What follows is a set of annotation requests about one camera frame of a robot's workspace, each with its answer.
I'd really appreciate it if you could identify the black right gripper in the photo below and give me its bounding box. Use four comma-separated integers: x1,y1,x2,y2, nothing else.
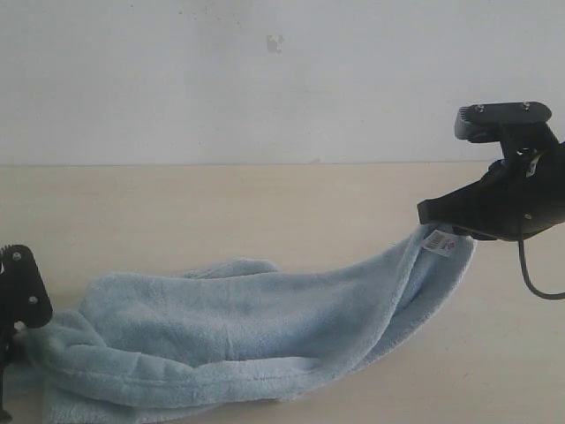
417,145,564,241

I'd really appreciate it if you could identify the light blue terry towel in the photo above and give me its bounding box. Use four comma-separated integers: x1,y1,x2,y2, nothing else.
4,225,476,423

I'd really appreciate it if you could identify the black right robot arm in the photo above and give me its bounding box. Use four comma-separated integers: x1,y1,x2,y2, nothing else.
417,143,564,241

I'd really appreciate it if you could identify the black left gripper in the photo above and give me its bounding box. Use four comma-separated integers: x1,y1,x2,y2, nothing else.
0,322,25,420

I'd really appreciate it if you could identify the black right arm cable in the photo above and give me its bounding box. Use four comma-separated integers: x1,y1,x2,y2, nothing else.
516,220,565,300

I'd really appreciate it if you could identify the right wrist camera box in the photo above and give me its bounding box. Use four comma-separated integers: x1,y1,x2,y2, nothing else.
454,101,560,158

